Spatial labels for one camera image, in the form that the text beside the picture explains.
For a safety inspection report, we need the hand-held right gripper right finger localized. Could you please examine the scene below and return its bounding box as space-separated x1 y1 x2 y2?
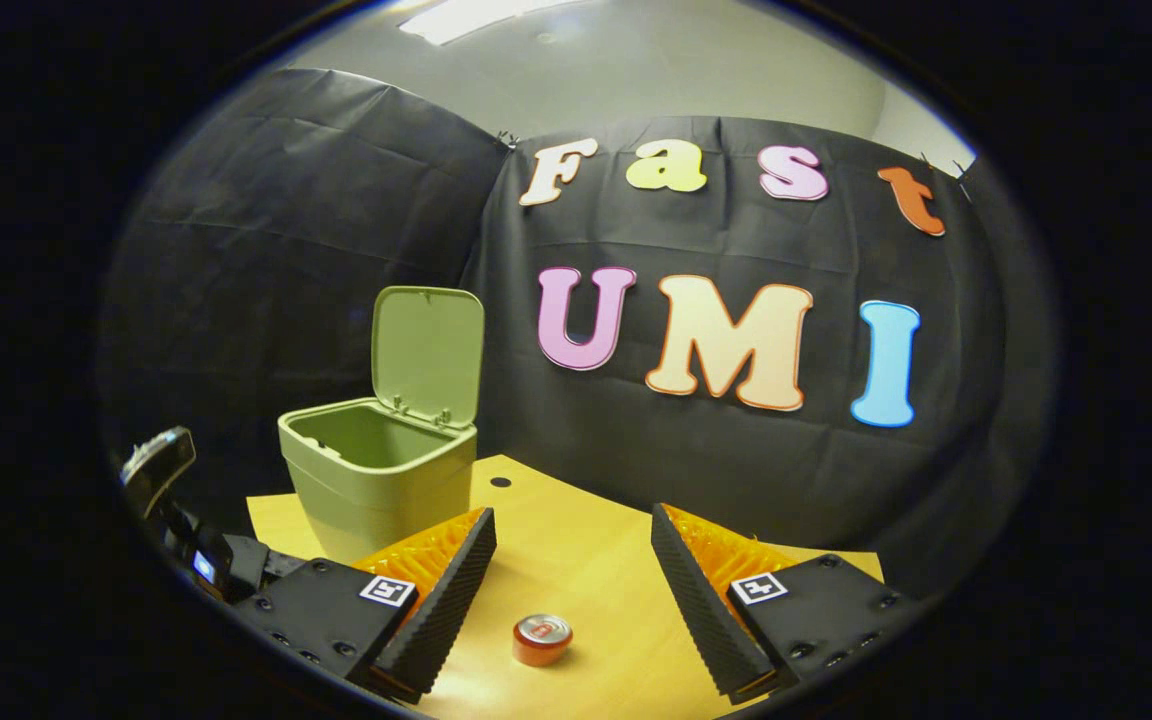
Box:
650 503 912 705

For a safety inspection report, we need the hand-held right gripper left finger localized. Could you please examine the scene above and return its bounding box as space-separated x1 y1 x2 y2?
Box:
236 507 497 705

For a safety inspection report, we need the orange pop can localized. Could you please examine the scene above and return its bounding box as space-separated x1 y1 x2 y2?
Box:
513 614 574 668

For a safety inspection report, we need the green desktop garbage bin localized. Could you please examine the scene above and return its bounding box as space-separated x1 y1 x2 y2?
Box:
277 286 485 566

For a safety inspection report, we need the wooden desktop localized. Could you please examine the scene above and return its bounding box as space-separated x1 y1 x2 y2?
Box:
246 455 885 720

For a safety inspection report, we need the black backdrop cloth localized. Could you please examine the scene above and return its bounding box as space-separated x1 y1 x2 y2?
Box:
96 68 1057 601

